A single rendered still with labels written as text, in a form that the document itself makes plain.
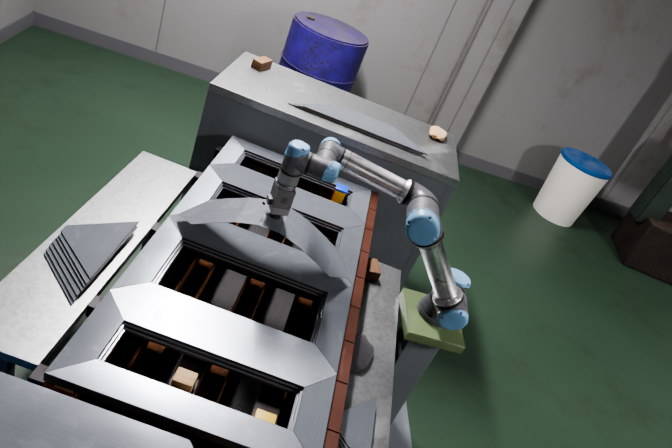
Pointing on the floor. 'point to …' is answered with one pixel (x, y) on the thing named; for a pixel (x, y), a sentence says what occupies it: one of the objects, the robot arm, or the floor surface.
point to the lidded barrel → (571, 186)
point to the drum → (324, 49)
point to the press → (649, 229)
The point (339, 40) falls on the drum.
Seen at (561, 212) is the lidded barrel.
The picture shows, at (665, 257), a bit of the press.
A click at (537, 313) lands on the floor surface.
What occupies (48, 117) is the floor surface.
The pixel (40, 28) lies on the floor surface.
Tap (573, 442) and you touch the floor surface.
